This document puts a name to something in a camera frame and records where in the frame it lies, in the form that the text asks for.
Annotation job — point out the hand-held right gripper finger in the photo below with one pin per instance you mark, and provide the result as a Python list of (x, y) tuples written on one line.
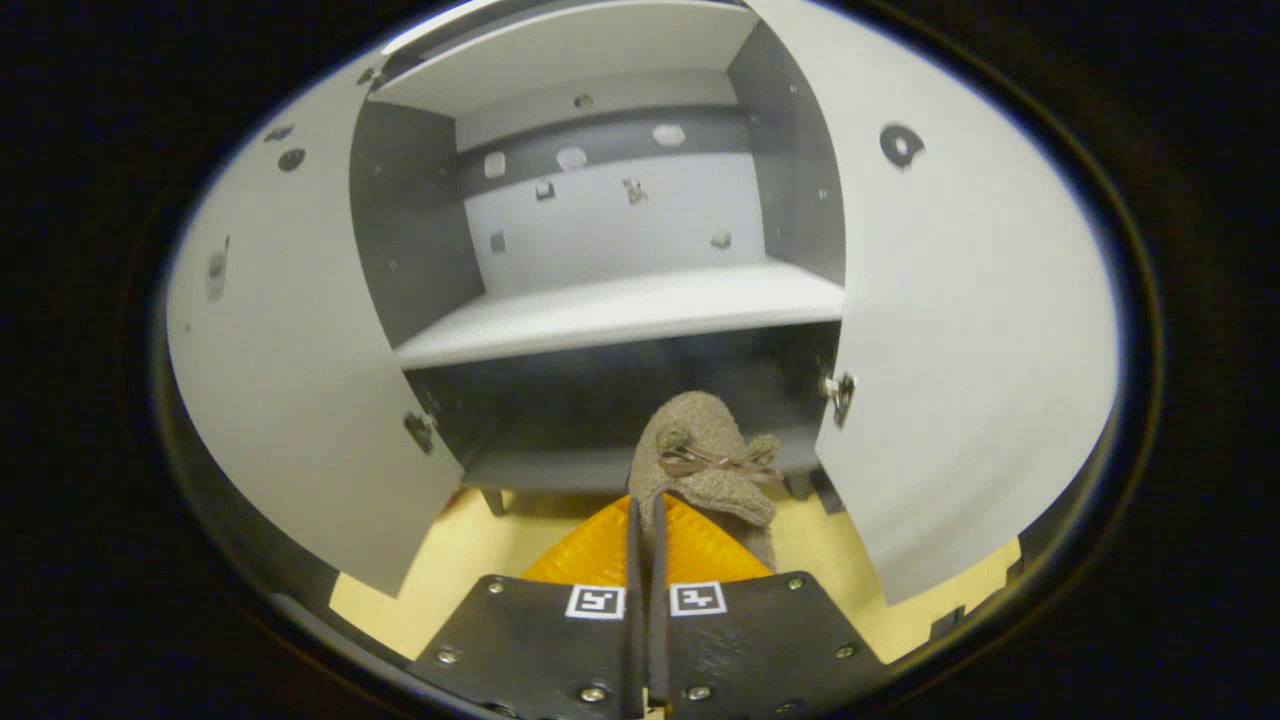
[(659, 650), (634, 650)]

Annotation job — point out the brown fuzzy shoe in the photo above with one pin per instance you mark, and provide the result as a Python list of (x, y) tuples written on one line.
[(700, 430)]

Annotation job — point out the white shoe cabinet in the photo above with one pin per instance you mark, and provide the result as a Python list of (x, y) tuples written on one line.
[(620, 310)]

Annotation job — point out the white cabinet door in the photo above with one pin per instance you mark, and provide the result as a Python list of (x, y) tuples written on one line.
[(980, 350), (300, 350)]

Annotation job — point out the metal door hinge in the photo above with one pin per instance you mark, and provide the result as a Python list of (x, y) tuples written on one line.
[(420, 430), (838, 392)]

